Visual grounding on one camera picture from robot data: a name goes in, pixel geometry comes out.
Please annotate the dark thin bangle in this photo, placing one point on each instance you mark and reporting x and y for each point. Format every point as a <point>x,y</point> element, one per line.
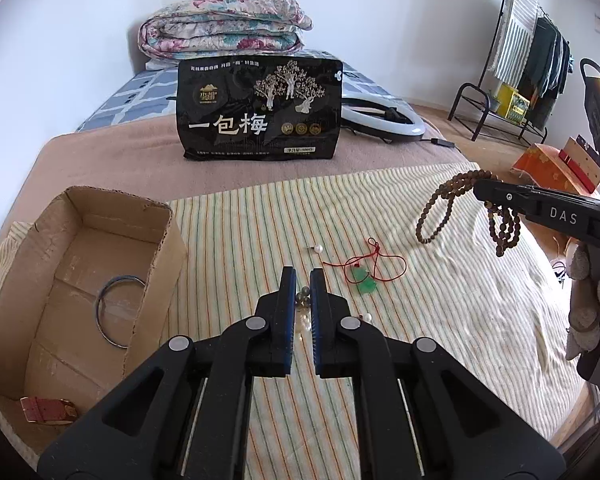
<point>124,276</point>

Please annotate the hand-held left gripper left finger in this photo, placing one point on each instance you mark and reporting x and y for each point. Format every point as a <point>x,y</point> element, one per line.
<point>287,310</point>

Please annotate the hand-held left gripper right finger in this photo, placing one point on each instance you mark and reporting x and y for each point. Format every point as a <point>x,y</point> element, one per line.
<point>317,310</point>

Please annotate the brown blanket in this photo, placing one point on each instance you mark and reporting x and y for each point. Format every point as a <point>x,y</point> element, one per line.
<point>105,160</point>

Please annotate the pearl earring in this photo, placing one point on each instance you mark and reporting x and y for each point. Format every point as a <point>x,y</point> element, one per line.
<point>320,248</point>

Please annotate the yellow green box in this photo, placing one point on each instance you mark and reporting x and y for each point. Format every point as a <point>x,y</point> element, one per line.
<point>515,105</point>

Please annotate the black snack bag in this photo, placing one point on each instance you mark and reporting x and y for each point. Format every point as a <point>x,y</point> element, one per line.
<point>230,110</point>

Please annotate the striped bed sheet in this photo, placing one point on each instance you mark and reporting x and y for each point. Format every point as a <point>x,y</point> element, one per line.
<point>430,335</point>

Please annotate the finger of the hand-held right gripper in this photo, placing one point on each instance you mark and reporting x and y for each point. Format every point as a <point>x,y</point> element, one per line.
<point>500,194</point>

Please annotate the dark hanging clothes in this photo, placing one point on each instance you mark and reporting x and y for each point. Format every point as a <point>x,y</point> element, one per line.
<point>545,60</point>

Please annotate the orange patterned box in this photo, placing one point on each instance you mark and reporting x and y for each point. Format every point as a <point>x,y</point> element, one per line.
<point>540,165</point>

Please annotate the folded floral quilt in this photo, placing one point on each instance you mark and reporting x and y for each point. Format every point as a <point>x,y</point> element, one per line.
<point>220,25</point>

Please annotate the striped hanging towel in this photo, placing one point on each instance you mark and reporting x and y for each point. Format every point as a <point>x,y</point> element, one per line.
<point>517,35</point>

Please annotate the cardboard box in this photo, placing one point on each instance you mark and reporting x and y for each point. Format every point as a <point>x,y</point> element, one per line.
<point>60,310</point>

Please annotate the blue patterned bedsheet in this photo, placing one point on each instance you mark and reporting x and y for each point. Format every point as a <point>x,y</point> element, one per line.
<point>130,100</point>

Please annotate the small grey pot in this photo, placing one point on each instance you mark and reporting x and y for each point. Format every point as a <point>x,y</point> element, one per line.
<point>496,101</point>

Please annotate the beige gift box red ribbon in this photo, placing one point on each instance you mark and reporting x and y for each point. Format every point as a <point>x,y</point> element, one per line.
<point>582,165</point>

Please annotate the black clothes rack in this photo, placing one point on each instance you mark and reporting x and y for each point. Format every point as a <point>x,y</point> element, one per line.
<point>467,84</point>

